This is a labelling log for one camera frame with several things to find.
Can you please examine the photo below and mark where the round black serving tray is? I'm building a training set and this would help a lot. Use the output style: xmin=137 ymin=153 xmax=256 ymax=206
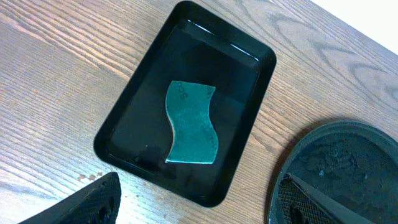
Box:
xmin=265 ymin=121 xmax=397 ymax=223

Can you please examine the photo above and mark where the black rectangular water tray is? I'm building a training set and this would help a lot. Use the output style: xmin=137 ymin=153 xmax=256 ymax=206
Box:
xmin=94 ymin=1 xmax=277 ymax=207

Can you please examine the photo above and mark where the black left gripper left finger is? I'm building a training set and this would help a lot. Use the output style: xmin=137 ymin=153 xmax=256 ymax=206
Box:
xmin=21 ymin=172 xmax=121 ymax=224

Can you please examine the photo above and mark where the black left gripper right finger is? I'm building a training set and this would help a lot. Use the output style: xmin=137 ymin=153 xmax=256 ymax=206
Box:
xmin=277 ymin=173 xmax=370 ymax=224

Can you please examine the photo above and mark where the green and yellow sponge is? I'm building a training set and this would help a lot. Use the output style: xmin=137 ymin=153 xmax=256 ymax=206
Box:
xmin=165 ymin=81 xmax=219 ymax=164

